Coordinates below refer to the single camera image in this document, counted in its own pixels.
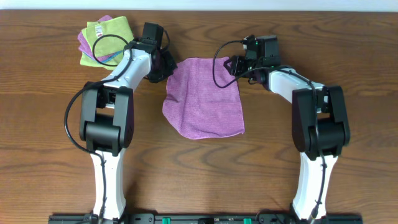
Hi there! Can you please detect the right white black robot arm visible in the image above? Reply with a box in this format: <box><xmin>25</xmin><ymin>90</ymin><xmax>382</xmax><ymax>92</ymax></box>
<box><xmin>224</xmin><ymin>55</ymin><xmax>351</xmax><ymax>223</ymax></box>

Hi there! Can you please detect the blue folded cloth in stack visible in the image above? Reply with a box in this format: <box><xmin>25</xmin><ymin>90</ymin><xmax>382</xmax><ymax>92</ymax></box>
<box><xmin>80</xmin><ymin>51</ymin><xmax>121</xmax><ymax>65</ymax></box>

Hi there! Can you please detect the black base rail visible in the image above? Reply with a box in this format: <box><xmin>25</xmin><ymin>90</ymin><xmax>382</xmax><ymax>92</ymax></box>
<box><xmin>48</xmin><ymin>212</ymin><xmax>364</xmax><ymax>224</ymax></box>

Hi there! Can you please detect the green folded cloth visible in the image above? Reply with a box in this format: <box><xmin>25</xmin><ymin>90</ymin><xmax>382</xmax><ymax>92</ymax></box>
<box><xmin>81</xmin><ymin>16</ymin><xmax>134</xmax><ymax>58</ymax></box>
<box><xmin>78</xmin><ymin>29</ymin><xmax>123</xmax><ymax>70</ymax></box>

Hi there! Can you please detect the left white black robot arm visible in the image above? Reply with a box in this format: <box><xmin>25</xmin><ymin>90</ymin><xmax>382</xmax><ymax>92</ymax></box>
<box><xmin>79</xmin><ymin>39</ymin><xmax>177</xmax><ymax>223</ymax></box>

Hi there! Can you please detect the bottom green folded cloth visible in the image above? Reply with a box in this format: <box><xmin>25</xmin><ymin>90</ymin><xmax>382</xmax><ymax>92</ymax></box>
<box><xmin>78</xmin><ymin>29</ymin><xmax>123</xmax><ymax>70</ymax></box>

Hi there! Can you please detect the top green folded cloth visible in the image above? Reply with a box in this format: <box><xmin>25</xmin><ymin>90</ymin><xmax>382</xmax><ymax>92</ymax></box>
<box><xmin>81</xmin><ymin>16</ymin><xmax>134</xmax><ymax>58</ymax></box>

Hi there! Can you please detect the purple microfiber cloth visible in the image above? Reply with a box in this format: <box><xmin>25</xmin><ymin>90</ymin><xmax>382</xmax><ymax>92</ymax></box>
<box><xmin>162</xmin><ymin>57</ymin><xmax>245</xmax><ymax>139</ymax></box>

